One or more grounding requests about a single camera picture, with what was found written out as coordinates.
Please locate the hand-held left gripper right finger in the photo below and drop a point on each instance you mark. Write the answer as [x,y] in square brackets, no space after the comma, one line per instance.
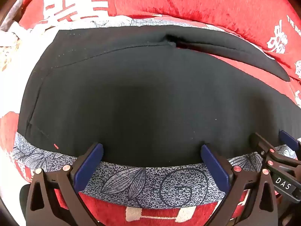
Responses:
[215,167]

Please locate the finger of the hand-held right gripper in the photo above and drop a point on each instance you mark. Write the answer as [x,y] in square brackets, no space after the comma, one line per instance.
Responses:
[263,146]
[288,139]

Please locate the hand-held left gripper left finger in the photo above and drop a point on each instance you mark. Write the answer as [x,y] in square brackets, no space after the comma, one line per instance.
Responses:
[89,167]

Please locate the black pants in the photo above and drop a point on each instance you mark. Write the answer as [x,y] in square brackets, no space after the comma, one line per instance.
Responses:
[141,98]

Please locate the white floral cloth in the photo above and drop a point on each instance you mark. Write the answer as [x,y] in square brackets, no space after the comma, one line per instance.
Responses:
[10,44]

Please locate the red printed blanket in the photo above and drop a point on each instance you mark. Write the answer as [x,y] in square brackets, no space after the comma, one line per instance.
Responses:
[211,2]

